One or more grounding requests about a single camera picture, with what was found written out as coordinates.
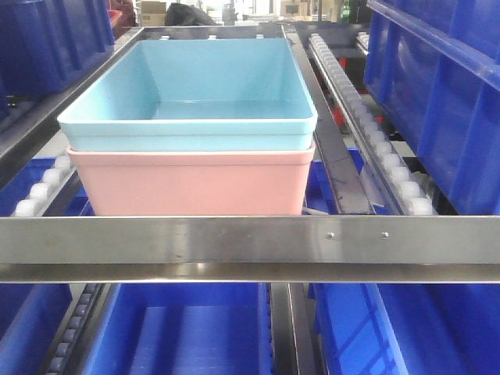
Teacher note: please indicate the pink plastic box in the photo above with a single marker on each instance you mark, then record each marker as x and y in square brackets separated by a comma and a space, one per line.
[194, 183]

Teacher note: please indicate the light blue plastic box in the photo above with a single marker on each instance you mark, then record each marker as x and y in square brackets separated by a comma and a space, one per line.
[195, 95]

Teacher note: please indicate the stainless steel shelf rack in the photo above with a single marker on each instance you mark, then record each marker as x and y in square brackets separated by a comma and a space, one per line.
[372, 238]

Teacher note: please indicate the white roller track right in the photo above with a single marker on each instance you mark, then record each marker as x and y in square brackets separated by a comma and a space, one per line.
[367, 125]

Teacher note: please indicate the white roller track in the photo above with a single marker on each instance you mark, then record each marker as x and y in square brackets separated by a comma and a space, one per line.
[52, 194]
[367, 125]

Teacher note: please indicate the brown cardboard box background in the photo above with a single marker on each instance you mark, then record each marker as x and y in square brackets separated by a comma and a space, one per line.
[153, 13]

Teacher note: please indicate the green bottle background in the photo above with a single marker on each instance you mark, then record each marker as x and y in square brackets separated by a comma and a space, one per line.
[346, 11]

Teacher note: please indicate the white roller track left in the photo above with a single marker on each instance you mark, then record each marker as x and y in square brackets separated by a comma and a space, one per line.
[52, 194]

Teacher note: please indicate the blue storage bin far right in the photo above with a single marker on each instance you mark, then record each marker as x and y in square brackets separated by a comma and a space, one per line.
[433, 66]

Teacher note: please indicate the blue storage bin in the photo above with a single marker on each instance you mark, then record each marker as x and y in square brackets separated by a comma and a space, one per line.
[433, 66]
[48, 45]

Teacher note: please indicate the blue storage bin left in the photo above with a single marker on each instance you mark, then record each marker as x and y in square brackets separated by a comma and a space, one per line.
[48, 45]

